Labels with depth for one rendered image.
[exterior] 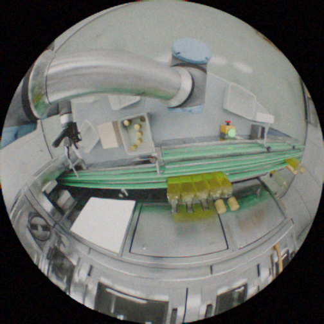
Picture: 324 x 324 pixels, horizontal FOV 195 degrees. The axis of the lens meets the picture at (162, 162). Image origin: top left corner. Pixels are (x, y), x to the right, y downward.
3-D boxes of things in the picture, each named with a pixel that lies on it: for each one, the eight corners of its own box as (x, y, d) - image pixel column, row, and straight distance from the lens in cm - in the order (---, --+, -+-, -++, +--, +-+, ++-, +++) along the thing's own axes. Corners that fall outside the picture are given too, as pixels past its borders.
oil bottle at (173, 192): (169, 175, 56) (168, 206, 42) (168, 168, 53) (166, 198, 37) (178, 175, 56) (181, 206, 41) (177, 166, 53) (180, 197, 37)
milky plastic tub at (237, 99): (222, 83, 71) (229, 80, 64) (248, 96, 83) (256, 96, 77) (218, 108, 66) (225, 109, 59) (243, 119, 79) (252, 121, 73)
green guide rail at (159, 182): (55, 179, 170) (52, 182, 168) (55, 179, 170) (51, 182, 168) (298, 156, 179) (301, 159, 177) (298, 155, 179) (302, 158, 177)
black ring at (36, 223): (53, 225, 103) (44, 243, 106) (35, 207, 95) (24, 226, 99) (54, 227, 98) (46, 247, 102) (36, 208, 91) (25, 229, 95)
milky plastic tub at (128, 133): (132, 150, 67) (126, 155, 60) (123, 118, 64) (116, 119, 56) (156, 147, 61) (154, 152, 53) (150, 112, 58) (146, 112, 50)
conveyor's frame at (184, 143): (62, 175, 177) (56, 180, 173) (54, 162, 173) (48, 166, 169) (292, 153, 189) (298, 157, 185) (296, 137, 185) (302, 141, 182)
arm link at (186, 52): (202, 56, 49) (213, 38, 39) (201, 83, 43) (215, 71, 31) (172, 51, 48) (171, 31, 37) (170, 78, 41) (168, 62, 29)
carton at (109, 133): (109, 144, 75) (103, 148, 69) (103, 123, 73) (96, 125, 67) (123, 143, 68) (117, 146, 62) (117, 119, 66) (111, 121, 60)
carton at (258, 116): (251, 111, 81) (256, 112, 77) (269, 114, 100) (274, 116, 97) (250, 119, 82) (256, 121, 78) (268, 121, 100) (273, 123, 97)
